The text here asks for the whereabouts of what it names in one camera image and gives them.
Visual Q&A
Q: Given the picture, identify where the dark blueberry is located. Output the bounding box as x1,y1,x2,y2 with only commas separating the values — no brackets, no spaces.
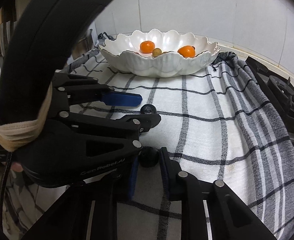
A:
138,146,159,168
140,104,158,114

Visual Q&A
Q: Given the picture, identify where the tan longan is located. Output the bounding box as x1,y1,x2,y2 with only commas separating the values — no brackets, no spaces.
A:
152,48,163,57

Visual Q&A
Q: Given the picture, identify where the orange mandarin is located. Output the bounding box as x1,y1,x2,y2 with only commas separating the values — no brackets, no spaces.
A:
177,46,196,58
139,41,155,54

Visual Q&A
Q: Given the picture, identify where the person left hand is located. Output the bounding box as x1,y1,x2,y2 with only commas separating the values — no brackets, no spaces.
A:
11,162,23,173

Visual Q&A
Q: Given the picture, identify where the white scalloped fruit bowl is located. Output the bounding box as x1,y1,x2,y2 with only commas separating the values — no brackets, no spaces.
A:
99,29,220,78

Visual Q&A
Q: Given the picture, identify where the checkered grey white cloth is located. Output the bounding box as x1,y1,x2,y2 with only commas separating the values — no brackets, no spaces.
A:
4,52,294,239

